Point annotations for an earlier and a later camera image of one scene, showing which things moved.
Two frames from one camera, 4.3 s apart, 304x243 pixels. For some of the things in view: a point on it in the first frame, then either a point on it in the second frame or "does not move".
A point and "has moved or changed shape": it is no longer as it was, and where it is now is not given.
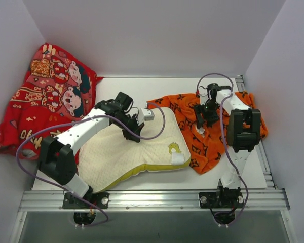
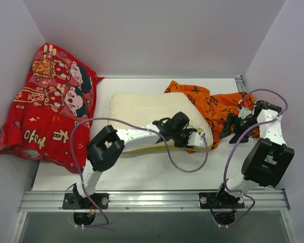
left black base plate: (101, 199) does not move
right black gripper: (201, 114) -> (234, 125)
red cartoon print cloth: (58, 88) does not move
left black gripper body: (133, 128) -> (183, 136)
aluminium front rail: (52, 201) does not move
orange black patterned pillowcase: (207, 153) has moved or changed shape
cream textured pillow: (109, 157) has moved or changed shape
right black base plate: (221, 200) does not move
